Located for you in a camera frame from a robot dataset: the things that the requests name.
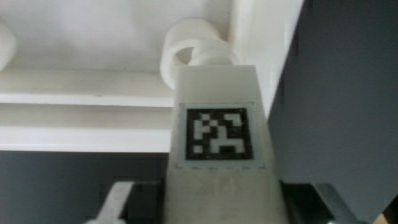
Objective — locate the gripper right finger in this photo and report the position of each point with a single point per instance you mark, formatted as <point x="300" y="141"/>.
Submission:
<point x="314" y="204"/>

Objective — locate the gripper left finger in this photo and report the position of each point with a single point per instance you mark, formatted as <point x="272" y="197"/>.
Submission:
<point x="131" y="205"/>

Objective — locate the white square table top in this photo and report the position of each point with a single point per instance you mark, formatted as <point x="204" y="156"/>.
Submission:
<point x="80" y="46"/>

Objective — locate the white U-shaped obstacle fence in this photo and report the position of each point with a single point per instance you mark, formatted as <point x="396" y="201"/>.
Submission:
<point x="73" y="128"/>

